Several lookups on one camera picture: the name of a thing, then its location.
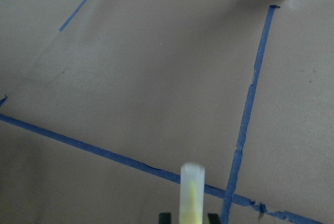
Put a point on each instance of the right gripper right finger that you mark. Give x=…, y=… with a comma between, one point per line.
x=213, y=218

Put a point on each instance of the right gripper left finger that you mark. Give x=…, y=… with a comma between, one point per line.
x=164, y=218

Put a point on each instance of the yellow highlighter pen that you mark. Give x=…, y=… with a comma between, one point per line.
x=191, y=193

